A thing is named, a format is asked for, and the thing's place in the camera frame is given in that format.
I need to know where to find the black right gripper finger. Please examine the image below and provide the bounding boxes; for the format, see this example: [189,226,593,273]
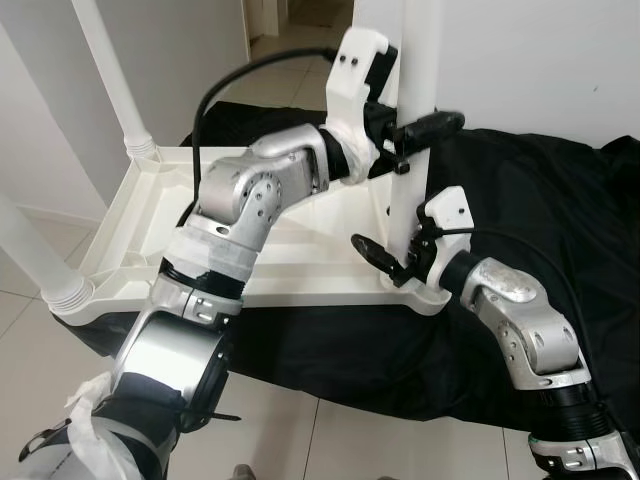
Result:
[350,234,406,282]

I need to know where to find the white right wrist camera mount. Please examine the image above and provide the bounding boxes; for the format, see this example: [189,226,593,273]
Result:
[415,188,473,291]

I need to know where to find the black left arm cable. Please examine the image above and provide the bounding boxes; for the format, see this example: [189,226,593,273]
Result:
[192,45,346,176]

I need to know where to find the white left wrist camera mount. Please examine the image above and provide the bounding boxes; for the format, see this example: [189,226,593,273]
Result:
[322,28,403,179]

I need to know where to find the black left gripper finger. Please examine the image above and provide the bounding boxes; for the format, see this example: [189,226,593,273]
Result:
[395,110,466,147]

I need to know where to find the white plastic table top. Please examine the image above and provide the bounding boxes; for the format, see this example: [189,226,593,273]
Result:
[55,140,466,321]

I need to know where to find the pale door frame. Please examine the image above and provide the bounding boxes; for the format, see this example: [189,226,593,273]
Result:
[245,0,291,41]

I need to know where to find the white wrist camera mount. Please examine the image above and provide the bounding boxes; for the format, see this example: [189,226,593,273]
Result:
[322,28,403,179]
[415,188,473,291]

